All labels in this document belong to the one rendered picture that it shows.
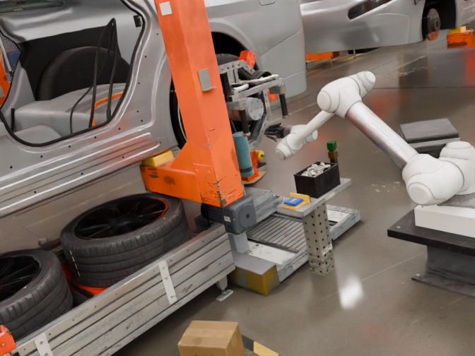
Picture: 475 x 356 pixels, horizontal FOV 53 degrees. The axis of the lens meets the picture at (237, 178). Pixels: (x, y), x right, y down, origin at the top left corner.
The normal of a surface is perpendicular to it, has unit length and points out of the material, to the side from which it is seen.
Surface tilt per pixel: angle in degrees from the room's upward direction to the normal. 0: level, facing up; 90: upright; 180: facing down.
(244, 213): 90
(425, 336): 0
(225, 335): 0
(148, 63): 90
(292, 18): 90
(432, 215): 90
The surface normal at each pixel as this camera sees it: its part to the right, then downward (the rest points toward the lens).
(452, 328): -0.19, -0.93
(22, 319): 0.75, 0.07
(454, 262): -0.72, 0.36
